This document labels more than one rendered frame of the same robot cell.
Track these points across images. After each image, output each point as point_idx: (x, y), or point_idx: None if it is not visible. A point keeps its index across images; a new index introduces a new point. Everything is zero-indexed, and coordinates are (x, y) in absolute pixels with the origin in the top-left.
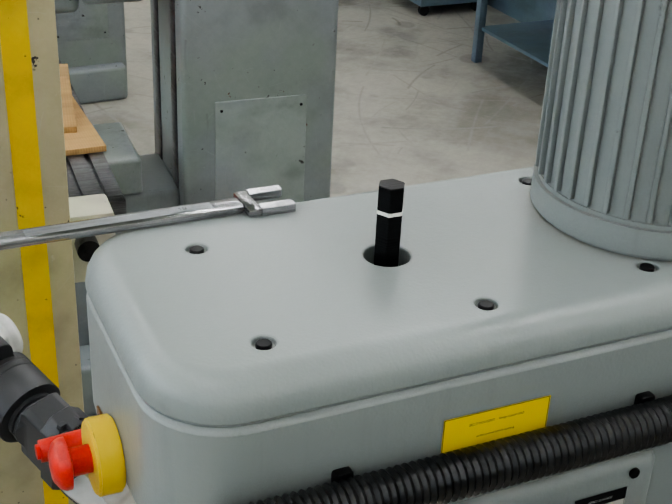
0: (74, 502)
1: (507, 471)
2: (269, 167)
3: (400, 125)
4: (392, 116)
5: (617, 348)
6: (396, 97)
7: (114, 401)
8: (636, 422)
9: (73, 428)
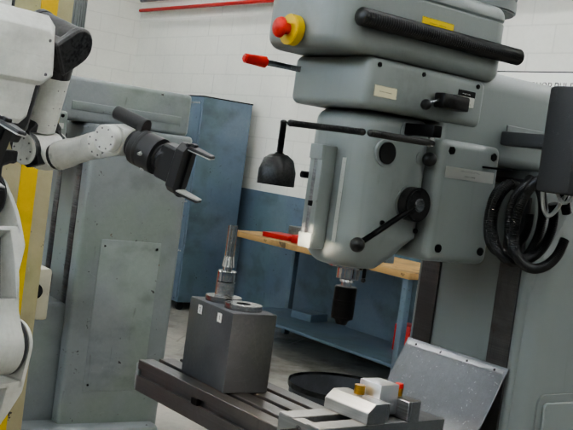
0: (182, 196)
1: (445, 33)
2: (131, 293)
3: (176, 357)
4: (169, 353)
5: (474, 16)
6: (169, 345)
7: (300, 5)
8: (483, 40)
9: (194, 145)
